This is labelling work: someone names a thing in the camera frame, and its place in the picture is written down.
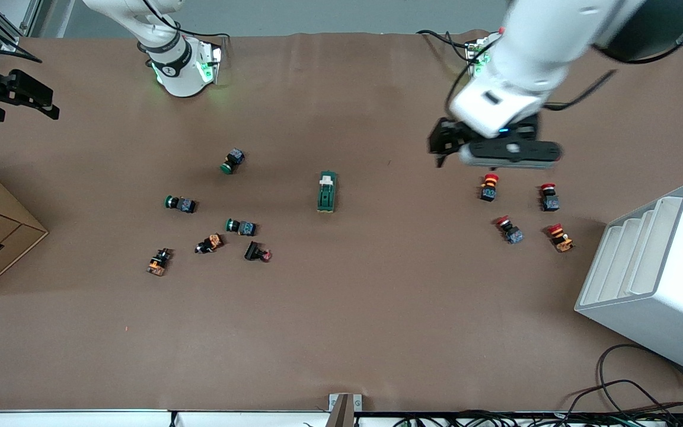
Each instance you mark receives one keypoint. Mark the silver-ringed selector switch orange block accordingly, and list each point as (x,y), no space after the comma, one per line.
(212,242)

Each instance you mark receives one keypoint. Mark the aluminium frame profile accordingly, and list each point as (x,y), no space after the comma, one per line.
(9,42)

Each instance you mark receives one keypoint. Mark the red mushroom button blue block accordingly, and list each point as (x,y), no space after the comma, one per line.
(513,234)
(550,203)

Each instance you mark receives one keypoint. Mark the black orange selector switch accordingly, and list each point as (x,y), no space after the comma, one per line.
(158,264)

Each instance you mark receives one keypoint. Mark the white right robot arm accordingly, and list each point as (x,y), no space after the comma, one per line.
(178,77)

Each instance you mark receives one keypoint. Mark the white table edge rail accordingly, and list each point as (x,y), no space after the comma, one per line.
(80,420)

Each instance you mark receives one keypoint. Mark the red emergency button orange collar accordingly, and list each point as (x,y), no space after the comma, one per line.
(488,191)

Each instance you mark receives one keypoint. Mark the white slotted rack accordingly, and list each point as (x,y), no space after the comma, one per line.
(661,308)

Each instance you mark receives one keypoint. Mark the green mushroom push button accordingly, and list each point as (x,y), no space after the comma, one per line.
(233,159)
(184,204)
(245,228)

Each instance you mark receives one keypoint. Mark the grey metal mount bracket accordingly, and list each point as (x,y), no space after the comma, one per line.
(334,403)

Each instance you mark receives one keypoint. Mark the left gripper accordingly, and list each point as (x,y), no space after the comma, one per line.
(449,136)

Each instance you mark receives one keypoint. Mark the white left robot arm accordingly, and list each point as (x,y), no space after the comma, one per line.
(555,35)

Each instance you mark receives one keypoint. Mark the red emergency button orange block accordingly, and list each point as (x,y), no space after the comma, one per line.
(561,240)

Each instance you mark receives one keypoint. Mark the brown paper table cover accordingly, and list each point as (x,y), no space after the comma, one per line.
(341,326)

